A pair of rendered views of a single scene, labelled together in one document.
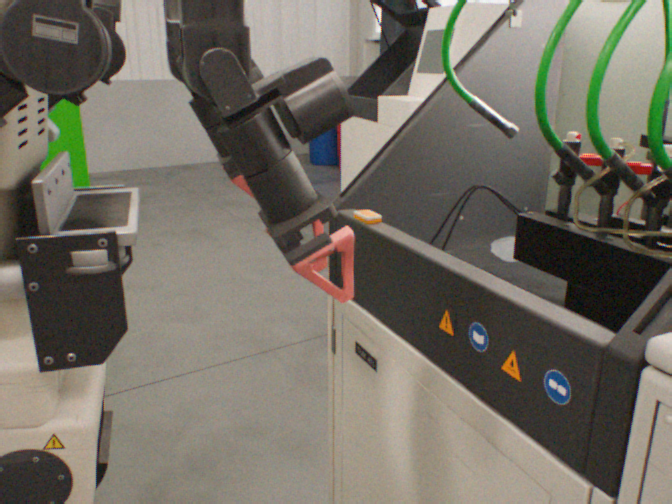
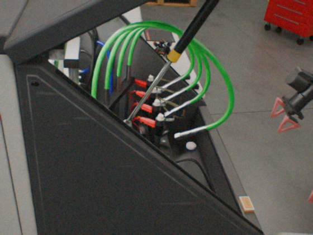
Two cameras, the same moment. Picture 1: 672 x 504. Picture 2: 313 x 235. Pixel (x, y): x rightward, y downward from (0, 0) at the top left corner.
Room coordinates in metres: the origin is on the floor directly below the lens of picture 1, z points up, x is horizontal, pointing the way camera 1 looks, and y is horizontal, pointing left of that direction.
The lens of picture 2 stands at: (1.77, -0.17, 1.71)
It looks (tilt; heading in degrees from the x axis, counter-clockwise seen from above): 35 degrees down; 193
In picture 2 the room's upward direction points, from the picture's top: 8 degrees clockwise
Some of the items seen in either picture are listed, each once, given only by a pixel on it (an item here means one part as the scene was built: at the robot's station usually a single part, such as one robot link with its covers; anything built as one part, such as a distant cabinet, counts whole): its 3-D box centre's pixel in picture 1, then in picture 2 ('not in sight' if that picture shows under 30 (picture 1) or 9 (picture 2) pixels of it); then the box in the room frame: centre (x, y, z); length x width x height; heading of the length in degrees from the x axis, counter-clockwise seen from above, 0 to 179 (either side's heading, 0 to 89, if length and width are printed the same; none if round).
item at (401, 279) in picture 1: (437, 304); (218, 172); (0.82, -0.15, 0.87); 0.62 x 0.04 x 0.16; 26
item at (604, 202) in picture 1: (599, 218); (156, 130); (0.84, -0.39, 1.00); 0.05 x 0.03 x 0.21; 116
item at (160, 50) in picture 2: not in sight; (165, 48); (0.19, -0.55, 1.01); 0.23 x 0.11 x 0.06; 26
